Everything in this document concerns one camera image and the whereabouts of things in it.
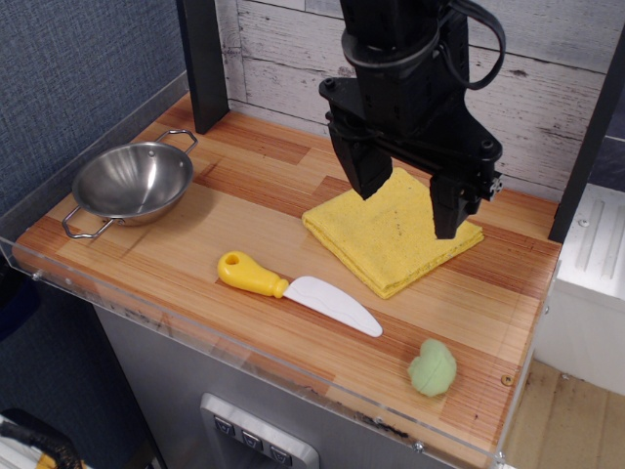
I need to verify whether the yellow black object bottom left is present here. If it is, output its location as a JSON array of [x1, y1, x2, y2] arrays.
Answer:
[[1, 408, 85, 468]]

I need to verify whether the yellow cloth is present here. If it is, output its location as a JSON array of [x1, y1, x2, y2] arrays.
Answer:
[[302, 168, 484, 299]]

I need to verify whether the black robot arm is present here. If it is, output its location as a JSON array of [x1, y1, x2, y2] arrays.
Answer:
[[319, 1, 506, 239]]

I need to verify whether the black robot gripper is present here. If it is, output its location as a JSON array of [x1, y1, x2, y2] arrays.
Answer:
[[319, 57, 502, 239]]

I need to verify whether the clear acrylic table guard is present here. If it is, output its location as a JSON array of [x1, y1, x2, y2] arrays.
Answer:
[[1, 75, 559, 468]]

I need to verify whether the white ribbed plastic block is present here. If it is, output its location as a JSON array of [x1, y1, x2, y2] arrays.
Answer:
[[534, 184, 624, 395]]

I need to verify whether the dark vertical frame post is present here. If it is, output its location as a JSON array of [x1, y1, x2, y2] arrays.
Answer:
[[549, 1, 624, 242], [176, 0, 229, 134]]

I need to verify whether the dark vertical frame post left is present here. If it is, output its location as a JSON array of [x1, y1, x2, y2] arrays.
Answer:
[[176, 0, 229, 134]]

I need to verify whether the yellow handled white toy knife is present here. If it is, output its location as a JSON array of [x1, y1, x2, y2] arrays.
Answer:
[[217, 251, 383, 338]]

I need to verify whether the grey toy fridge dispenser panel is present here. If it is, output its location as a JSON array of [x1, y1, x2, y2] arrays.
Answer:
[[200, 393, 320, 468]]

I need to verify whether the green plush toy vegetable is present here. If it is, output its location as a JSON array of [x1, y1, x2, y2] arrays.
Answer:
[[407, 338, 457, 397]]

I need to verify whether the dark vertical frame post right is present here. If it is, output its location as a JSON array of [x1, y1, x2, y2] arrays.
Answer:
[[549, 1, 624, 242]]

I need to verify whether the black cable loop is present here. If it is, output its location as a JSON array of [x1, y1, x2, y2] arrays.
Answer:
[[441, 0, 507, 92]]

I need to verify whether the small stainless steel pot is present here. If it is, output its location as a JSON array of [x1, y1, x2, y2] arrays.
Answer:
[[62, 129, 198, 239]]

